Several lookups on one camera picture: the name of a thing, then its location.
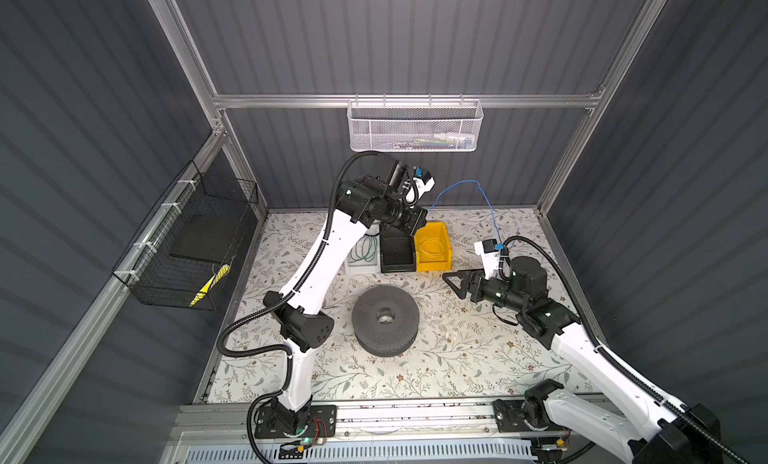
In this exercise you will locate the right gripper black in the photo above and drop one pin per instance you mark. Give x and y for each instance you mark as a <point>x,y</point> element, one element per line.
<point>474,279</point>

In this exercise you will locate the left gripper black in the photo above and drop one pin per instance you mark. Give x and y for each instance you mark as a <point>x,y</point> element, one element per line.
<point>416,219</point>

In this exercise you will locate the grey perforated spool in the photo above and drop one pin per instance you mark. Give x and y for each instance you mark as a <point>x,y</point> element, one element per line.
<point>385,321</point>

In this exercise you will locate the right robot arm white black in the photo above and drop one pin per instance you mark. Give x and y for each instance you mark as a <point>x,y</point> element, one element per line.
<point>650,425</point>

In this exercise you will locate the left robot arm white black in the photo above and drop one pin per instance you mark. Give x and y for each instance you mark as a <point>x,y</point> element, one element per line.
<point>372,188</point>

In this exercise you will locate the black plastic bin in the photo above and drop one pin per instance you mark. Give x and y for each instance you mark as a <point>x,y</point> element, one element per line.
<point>397,252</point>

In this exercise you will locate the yellow plastic bin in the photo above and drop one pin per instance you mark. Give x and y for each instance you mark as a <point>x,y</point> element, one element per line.
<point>433,248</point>

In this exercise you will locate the white plastic bin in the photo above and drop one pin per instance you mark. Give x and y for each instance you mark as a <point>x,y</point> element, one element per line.
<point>364,257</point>

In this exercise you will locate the white vented strip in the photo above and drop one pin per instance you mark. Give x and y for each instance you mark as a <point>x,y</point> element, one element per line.
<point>406,451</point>

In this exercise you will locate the yellow black item in basket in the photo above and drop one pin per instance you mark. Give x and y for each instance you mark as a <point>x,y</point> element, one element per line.
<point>205,290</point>

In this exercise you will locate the black pad in basket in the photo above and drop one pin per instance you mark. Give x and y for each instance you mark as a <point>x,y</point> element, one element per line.
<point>205,238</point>

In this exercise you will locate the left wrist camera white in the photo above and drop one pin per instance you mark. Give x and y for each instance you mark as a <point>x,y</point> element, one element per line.
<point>419,182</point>

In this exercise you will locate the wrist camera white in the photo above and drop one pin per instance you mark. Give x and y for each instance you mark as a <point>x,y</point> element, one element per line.
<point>489,252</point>
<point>419,182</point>

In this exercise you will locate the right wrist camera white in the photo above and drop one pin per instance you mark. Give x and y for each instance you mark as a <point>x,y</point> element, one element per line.
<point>489,252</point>

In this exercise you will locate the white wire mesh basket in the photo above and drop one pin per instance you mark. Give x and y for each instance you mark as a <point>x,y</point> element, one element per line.
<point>423,126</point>

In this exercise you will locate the black wire basket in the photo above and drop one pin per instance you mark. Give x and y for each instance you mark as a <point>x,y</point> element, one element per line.
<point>154,277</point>

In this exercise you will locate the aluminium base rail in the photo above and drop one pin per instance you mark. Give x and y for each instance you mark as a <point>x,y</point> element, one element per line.
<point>471,417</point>

